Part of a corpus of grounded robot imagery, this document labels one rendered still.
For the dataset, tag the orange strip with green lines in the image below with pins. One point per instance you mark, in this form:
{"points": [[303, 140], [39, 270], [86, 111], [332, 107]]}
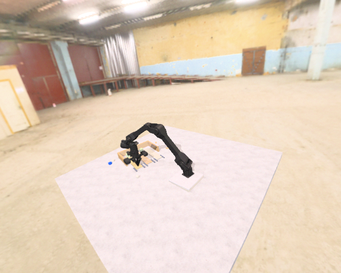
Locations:
{"points": [[135, 166]]}

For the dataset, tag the orange strip with blue dots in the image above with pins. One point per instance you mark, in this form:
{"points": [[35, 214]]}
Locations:
{"points": [[145, 160]]}

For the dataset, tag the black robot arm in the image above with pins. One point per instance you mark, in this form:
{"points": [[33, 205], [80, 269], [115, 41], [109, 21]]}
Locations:
{"points": [[159, 131]]}

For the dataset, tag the beige flat strip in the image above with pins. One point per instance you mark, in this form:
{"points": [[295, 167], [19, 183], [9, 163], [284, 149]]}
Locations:
{"points": [[154, 155]]}

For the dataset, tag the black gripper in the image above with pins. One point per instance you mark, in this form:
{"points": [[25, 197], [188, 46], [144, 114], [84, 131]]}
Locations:
{"points": [[136, 157]]}

